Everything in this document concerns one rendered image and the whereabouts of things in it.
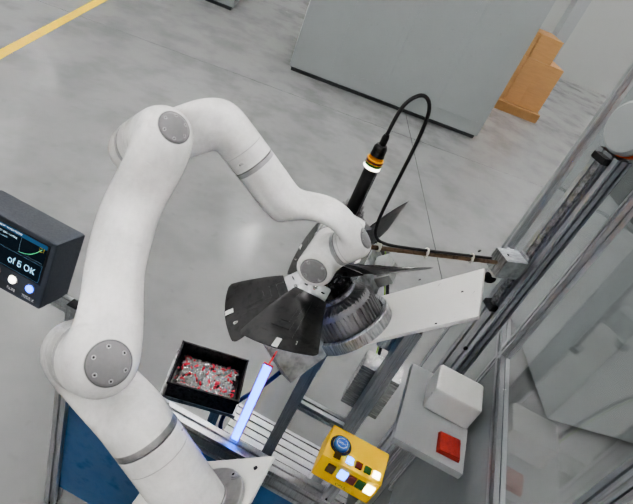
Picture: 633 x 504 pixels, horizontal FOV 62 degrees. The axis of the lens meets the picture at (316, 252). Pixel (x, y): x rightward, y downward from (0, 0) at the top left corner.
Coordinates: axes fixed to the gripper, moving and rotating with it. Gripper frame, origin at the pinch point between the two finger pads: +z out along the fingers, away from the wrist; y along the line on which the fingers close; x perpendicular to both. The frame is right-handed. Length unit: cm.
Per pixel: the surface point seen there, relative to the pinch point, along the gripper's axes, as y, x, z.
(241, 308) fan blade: -19, -51, 0
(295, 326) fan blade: 0.6, -30.4, -17.2
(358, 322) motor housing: 16.2, -34.8, 1.9
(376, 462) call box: 34, -41, -36
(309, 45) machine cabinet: -162, -116, 516
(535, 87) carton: 135, -105, 809
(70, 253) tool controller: -57, -28, -34
